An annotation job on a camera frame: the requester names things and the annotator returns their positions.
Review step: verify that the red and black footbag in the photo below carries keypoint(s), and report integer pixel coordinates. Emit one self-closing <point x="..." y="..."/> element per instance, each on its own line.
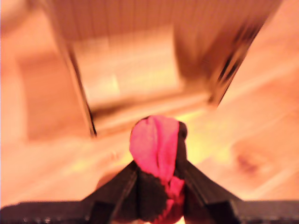
<point x="154" y="144"/>

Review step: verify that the cardboard dice tower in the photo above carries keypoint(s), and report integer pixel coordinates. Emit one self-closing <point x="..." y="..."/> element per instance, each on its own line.
<point x="130" y="23"/>

